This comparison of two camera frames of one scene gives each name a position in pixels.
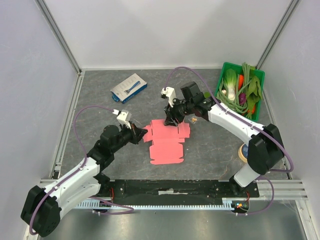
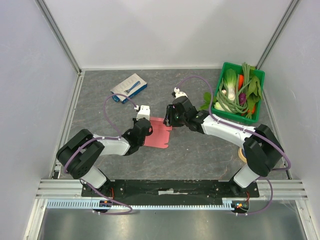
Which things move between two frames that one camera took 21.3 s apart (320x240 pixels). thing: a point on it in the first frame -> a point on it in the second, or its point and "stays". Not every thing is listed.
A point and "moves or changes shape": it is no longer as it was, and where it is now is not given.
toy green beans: (240, 104) stays
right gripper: (172, 114) stays
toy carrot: (241, 81) stays
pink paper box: (167, 148) moves or changes shape
